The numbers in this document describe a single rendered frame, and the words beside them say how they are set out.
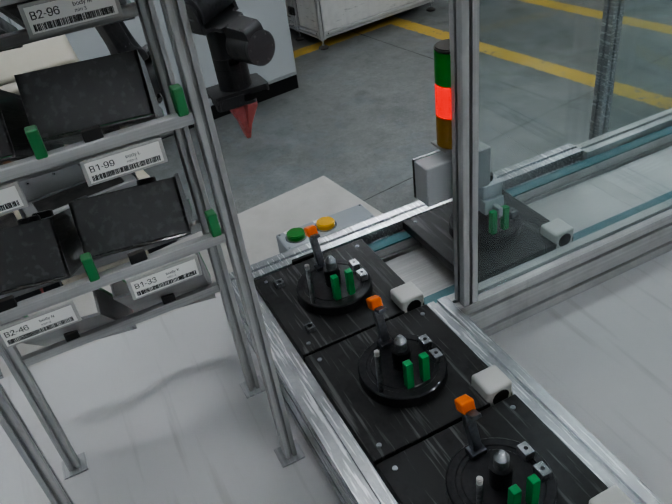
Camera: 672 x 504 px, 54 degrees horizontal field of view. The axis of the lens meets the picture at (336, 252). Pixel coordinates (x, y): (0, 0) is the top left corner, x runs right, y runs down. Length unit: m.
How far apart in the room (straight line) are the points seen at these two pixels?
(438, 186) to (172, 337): 0.64
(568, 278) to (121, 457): 0.87
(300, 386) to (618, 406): 0.52
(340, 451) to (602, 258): 0.67
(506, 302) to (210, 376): 0.57
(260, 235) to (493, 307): 0.64
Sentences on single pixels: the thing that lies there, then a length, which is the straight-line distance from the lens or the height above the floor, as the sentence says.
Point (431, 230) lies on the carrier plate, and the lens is 1.37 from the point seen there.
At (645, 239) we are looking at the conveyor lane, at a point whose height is 0.92.
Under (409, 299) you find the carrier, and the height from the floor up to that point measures 0.99.
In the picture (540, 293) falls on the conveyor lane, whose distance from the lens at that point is 1.31.
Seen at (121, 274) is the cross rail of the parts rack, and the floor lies 1.31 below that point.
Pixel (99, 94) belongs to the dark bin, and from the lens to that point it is 0.79.
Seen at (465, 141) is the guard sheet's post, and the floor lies 1.28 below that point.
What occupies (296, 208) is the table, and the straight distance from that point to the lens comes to 1.70.
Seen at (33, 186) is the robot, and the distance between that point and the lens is 1.66.
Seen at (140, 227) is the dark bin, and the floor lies 1.33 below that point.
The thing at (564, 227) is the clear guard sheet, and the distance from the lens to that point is 1.28.
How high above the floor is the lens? 1.76
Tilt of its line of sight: 36 degrees down
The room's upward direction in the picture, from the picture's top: 9 degrees counter-clockwise
